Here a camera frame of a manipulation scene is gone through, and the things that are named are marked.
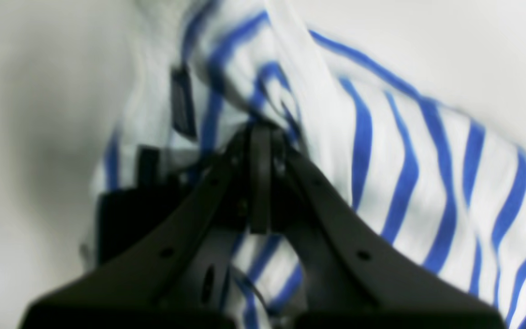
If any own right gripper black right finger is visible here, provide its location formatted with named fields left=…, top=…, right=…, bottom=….
left=270, top=131, right=505, bottom=329

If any blue white striped T-shirt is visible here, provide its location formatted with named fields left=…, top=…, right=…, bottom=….
left=92, top=0, right=526, bottom=329

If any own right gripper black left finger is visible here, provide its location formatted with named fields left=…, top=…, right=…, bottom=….
left=21, top=126, right=272, bottom=329

